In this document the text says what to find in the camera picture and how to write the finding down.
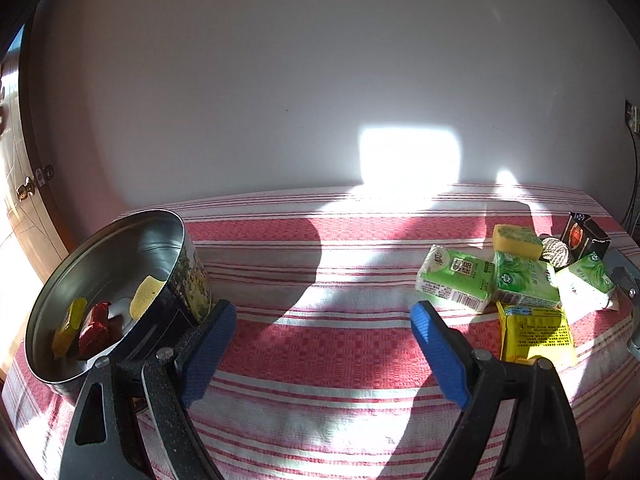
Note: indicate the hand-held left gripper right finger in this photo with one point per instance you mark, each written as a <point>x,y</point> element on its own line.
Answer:
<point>440,350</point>

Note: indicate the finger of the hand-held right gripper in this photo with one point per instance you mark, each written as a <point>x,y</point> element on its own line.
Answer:
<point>627,280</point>

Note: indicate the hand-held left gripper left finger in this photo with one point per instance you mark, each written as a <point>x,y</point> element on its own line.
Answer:
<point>210,345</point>

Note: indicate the green white tissue pack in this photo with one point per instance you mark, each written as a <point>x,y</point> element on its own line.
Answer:
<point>585,280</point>

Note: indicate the black box with red print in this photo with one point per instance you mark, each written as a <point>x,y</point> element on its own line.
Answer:
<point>585,237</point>

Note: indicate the yellow green sponge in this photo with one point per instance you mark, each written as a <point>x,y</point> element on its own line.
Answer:
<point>517,242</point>

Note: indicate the round metal tin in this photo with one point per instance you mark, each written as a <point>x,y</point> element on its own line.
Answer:
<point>125,240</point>

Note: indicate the red snack packet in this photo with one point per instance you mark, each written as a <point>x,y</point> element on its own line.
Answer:
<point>95,332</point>

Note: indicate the red white striped blanket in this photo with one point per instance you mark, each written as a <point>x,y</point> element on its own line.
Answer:
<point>325,310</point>

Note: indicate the yellow snack packet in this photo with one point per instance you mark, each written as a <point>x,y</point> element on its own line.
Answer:
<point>70,327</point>

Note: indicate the wooden door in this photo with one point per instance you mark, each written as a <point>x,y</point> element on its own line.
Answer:
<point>15,160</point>

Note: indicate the wall socket with plugs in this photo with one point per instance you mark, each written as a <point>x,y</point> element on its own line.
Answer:
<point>633,116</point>

